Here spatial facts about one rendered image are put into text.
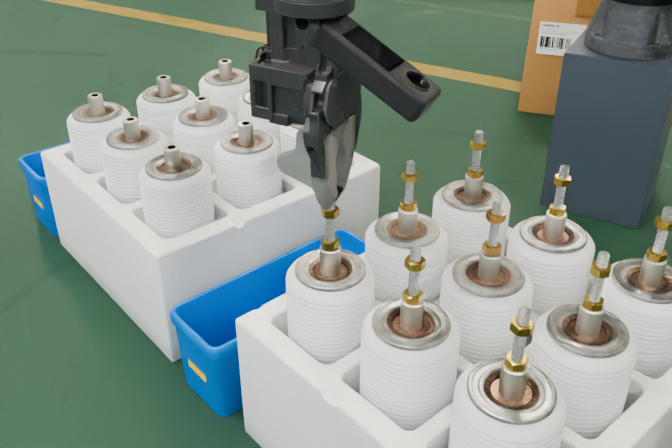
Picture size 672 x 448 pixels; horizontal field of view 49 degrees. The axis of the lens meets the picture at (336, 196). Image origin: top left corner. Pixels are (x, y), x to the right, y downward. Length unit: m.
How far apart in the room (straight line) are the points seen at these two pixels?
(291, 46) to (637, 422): 0.48
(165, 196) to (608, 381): 0.58
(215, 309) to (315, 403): 0.28
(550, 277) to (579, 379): 0.17
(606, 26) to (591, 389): 0.74
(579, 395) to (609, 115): 0.70
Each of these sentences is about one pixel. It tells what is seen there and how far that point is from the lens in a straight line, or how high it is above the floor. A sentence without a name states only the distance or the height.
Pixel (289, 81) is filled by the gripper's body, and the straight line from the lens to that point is 0.66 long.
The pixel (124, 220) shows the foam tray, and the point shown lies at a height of 0.18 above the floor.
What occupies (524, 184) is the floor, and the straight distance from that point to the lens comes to 1.51.
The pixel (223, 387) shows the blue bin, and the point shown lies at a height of 0.05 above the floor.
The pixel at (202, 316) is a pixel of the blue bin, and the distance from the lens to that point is 1.00.
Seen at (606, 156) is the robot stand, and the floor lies 0.13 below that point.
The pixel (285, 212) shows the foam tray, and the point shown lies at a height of 0.17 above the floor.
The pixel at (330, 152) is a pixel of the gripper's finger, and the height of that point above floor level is 0.40.
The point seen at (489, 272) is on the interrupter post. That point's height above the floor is 0.26.
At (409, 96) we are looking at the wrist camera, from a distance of 0.62.
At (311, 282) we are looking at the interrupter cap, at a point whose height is 0.25.
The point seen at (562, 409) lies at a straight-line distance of 0.67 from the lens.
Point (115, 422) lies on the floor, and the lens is 1.01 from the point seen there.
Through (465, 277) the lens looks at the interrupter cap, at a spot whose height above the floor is 0.25.
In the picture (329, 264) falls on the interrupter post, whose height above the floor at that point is 0.27.
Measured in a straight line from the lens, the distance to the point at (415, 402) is 0.72.
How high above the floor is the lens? 0.71
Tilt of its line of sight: 30 degrees down
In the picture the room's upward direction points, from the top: straight up
